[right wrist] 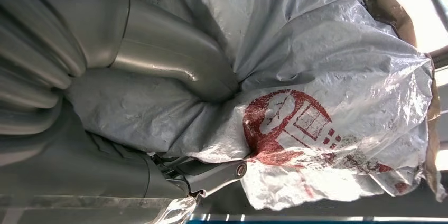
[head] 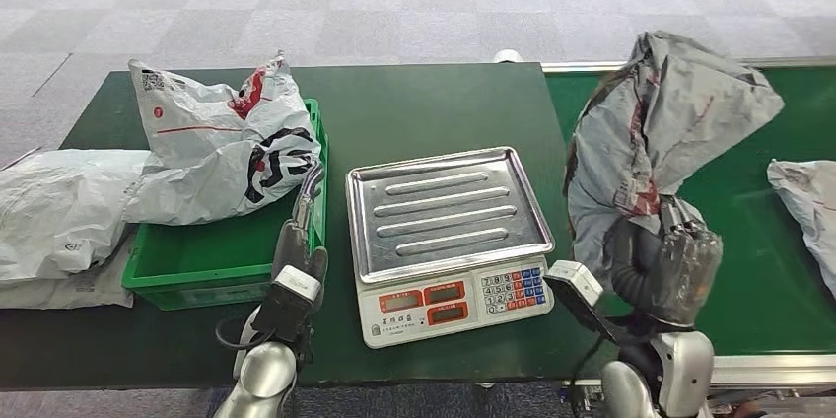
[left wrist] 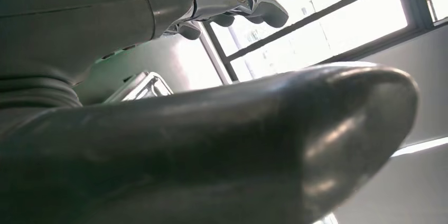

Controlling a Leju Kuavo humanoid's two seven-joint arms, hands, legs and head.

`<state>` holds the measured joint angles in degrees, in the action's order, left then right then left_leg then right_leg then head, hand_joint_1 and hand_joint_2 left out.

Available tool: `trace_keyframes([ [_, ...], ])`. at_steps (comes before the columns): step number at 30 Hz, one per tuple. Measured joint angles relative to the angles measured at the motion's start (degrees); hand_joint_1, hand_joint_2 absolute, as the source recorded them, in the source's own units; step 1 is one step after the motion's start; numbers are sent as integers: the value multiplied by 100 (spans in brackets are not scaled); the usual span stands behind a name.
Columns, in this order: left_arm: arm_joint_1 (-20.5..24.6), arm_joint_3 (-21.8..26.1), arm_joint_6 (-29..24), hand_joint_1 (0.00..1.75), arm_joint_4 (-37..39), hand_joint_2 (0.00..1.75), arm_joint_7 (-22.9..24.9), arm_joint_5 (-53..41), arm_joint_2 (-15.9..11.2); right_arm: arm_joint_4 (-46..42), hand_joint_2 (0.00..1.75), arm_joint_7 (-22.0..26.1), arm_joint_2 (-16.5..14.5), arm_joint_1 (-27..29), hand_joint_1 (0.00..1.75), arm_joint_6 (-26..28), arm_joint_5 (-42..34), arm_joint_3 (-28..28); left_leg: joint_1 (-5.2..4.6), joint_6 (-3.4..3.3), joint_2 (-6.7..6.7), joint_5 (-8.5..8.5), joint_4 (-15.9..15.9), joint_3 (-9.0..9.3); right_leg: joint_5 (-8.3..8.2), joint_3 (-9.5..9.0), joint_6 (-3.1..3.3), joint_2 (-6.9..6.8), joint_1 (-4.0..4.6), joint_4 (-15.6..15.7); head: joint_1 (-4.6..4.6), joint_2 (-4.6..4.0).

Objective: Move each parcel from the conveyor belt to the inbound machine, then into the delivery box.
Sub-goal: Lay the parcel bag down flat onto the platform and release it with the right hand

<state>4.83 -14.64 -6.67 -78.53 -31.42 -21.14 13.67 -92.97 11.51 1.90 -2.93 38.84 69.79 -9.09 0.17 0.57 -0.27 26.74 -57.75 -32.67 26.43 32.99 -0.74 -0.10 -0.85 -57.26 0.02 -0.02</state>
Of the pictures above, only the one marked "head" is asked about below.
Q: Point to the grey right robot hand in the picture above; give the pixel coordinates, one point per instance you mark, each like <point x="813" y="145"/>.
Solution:
<point x="686" y="271"/>

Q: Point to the white crumpled plastic parcel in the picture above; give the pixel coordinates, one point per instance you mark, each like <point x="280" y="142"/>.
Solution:
<point x="59" y="206"/>

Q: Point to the green conveyor belt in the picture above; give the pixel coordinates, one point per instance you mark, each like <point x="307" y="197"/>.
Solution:
<point x="771" y="310"/>

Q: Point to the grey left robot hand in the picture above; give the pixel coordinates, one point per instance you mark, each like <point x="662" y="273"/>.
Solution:
<point x="297" y="245"/>

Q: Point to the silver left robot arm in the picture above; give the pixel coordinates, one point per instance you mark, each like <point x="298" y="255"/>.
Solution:
<point x="264" y="376"/>

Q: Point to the white conveyor roller end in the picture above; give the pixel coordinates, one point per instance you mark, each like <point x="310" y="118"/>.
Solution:
<point x="508" y="56"/>

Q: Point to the dark green table board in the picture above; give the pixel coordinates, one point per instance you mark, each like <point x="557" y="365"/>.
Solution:
<point x="424" y="101"/>

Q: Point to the aluminium conveyor side rail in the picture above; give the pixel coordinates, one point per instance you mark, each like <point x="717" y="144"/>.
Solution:
<point x="771" y="369"/>
<point x="575" y="65"/>

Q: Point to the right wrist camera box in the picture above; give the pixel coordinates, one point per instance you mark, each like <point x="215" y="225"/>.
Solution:
<point x="578" y="281"/>

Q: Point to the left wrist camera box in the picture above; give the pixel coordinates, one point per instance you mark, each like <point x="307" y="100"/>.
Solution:
<point x="294" y="287"/>

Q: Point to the grey parcel with red stripe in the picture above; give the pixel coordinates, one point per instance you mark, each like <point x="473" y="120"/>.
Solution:
<point x="810" y="206"/>

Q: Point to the white parcel with black print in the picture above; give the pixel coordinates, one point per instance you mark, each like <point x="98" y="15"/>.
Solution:
<point x="196" y="141"/>

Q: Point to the grey parcel with red print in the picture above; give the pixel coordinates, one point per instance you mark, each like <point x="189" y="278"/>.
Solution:
<point x="666" y="108"/>

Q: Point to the green plastic crate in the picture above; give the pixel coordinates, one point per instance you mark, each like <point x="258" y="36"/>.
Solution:
<point x="209" y="252"/>

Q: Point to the white electronic weighing scale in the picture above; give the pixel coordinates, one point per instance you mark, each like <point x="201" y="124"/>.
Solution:
<point x="451" y="212"/>

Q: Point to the flat pale plastic parcel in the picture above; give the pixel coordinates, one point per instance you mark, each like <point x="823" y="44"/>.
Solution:
<point x="78" y="291"/>

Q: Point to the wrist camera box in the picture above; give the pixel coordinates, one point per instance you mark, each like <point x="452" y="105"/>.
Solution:
<point x="294" y="287"/>
<point x="578" y="281"/>

